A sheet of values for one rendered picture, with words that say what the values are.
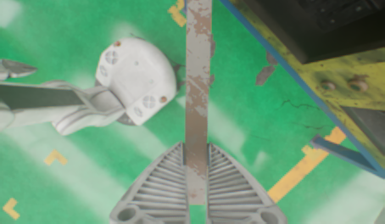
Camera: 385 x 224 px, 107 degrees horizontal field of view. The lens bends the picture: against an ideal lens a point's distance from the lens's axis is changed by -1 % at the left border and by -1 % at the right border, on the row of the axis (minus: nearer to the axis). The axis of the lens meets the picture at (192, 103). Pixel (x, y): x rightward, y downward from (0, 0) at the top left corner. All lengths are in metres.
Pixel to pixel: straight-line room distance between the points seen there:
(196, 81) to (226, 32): 1.35
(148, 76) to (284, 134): 1.34
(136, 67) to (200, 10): 1.02
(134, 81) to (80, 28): 0.83
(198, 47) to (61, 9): 1.85
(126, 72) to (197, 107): 1.05
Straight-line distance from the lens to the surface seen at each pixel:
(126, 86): 1.19
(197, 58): 0.16
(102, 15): 1.74
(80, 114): 0.83
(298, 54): 0.81
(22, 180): 2.45
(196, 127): 0.17
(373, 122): 1.01
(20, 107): 0.66
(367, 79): 0.72
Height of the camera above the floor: 1.38
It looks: 84 degrees down
